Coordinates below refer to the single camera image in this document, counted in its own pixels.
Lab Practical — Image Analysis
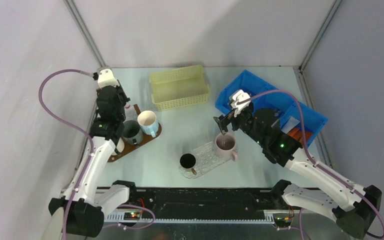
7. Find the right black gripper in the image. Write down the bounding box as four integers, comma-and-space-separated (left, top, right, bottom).
213, 105, 266, 146

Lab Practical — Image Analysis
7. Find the dark grey toothbrush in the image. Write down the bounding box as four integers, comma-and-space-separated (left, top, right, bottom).
213, 115, 228, 135

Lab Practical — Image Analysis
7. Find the pink mug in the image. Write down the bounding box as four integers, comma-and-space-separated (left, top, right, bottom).
213, 133, 239, 162

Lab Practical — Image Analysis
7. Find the dark grey mug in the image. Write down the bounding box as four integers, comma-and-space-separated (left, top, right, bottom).
121, 120, 144, 147

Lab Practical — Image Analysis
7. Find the white ribbed mug black rim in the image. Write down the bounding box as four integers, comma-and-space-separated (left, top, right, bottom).
113, 138, 125, 156

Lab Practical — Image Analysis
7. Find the light blue mug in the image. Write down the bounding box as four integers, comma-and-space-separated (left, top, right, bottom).
137, 110, 159, 138

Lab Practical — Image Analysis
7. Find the brown mug black inside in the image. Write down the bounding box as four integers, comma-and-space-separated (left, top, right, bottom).
179, 153, 197, 175

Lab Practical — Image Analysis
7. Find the clear container with brown lid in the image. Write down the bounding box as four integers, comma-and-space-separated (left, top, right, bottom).
124, 104, 141, 121

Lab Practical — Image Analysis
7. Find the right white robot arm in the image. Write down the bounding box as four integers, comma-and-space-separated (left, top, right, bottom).
213, 104, 382, 240

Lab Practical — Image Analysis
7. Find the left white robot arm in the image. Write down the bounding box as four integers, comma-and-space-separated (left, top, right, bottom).
48, 85, 138, 239

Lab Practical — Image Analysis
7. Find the clear textured oval tray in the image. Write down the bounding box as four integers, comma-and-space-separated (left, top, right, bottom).
178, 142, 231, 179

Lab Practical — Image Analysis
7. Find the white toothpaste tube black cap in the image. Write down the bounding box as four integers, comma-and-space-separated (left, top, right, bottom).
281, 116, 300, 134

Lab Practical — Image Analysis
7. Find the orange toothpaste tube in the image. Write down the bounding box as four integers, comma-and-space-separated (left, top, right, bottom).
287, 127, 313, 144

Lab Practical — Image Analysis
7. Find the yellow perforated plastic basket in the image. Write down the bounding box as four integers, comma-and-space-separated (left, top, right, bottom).
149, 65, 210, 112

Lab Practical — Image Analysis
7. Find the blue plastic divided bin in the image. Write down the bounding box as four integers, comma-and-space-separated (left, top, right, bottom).
215, 70, 328, 146

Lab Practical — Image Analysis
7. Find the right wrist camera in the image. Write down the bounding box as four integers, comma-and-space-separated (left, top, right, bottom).
229, 89, 251, 117

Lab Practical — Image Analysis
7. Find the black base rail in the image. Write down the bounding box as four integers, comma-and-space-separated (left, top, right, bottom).
122, 187, 300, 222

